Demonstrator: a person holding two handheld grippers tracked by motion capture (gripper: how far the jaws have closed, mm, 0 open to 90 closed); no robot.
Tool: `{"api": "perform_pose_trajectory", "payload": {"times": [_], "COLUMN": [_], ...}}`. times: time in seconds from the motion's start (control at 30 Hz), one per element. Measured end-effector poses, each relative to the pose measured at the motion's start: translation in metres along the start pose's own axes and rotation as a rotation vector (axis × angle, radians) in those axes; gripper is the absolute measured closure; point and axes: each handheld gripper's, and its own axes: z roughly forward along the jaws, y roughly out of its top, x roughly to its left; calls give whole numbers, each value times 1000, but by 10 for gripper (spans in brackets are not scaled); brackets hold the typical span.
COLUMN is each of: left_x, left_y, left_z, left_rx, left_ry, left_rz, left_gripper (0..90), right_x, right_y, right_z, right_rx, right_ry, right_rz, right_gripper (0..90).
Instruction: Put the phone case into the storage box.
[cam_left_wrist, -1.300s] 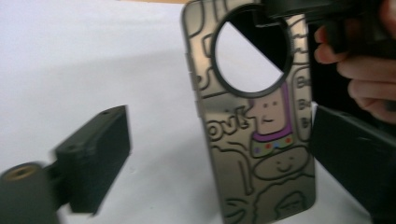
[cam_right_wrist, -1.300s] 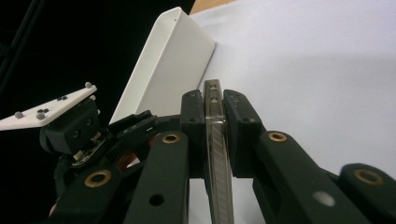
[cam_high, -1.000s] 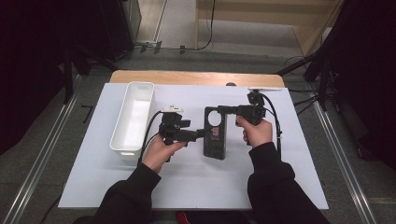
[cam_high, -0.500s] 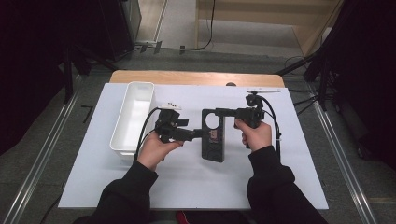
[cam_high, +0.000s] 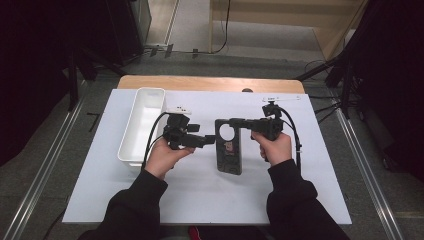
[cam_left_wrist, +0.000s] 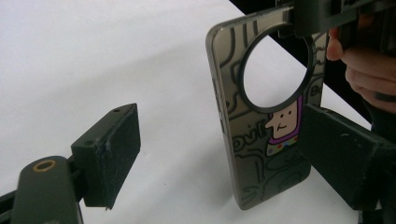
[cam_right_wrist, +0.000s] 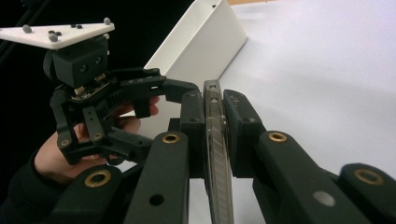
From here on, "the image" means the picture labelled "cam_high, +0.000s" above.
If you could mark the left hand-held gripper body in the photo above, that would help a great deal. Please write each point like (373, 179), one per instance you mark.
(176, 128)

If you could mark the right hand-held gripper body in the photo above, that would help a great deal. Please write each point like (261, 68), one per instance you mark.
(270, 126)

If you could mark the cartoon print phone case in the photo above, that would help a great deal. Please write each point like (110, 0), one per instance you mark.
(230, 156)

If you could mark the white plastic bin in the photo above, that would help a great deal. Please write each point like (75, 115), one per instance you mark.
(143, 126)

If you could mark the person's right hand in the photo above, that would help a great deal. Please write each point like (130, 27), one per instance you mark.
(276, 150)

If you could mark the person's left hand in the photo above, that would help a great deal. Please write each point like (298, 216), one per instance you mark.
(163, 158)

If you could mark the dark table grommet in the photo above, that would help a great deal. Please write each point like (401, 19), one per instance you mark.
(247, 90)

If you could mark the white table mat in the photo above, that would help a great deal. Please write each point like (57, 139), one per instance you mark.
(200, 193)

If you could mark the black metal stand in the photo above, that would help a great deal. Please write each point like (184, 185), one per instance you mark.
(73, 86)
(345, 86)

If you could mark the red object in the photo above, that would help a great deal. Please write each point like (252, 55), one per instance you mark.
(193, 232)

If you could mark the dark cabinet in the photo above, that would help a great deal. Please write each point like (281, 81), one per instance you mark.
(130, 30)

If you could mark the black curtain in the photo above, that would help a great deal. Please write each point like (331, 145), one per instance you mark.
(33, 66)
(393, 83)

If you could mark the metal floor rail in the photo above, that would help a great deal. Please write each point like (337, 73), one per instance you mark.
(366, 173)
(43, 166)

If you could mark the light wooden shelf frame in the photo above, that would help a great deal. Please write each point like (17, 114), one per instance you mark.
(333, 36)

